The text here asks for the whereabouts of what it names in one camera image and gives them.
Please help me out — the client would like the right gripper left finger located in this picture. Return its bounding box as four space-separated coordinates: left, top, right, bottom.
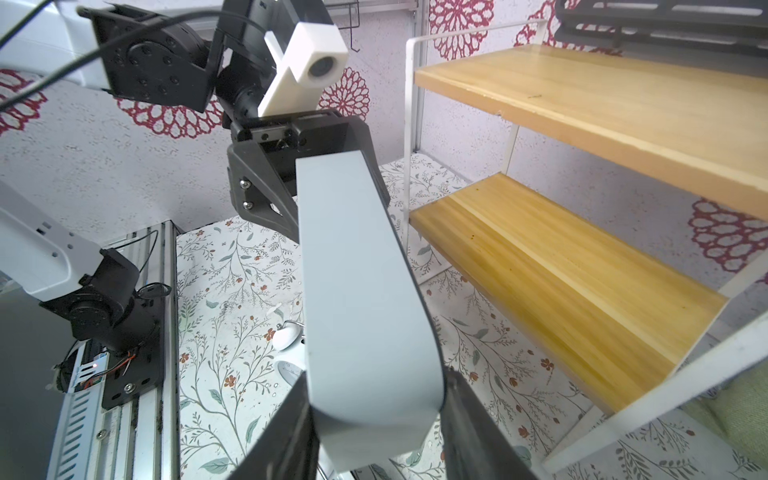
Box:
229 372 320 480

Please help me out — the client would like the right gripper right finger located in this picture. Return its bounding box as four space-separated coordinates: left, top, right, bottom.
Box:
440 369 536 480

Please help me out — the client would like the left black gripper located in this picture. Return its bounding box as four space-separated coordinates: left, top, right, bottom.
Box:
226 109 390 243

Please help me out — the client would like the grey square alarm clock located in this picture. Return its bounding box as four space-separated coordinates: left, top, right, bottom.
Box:
296 152 445 471

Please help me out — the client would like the yellow wooden two-tier shelf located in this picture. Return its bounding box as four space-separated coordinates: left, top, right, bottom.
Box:
404 38 767 473

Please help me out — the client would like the white twin-bell alarm clock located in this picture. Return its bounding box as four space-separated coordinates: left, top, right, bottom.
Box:
268 304 306 387

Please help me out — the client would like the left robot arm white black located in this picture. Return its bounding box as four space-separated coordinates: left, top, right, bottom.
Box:
1 1 390 409

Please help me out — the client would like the green cushion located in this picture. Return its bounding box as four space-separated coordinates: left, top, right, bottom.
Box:
682 360 767 469

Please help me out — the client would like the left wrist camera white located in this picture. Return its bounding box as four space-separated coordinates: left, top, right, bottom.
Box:
258 22 349 117

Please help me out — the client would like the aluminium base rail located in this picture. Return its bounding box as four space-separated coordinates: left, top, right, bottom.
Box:
46 220 181 479

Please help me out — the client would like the black wire wall rack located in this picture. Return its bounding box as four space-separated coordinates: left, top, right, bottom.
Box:
326 0 418 54

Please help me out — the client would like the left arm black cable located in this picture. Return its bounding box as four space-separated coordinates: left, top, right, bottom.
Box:
0 0 271 115

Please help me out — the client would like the grey metal wall shelf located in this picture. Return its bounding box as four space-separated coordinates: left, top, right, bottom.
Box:
554 0 767 59

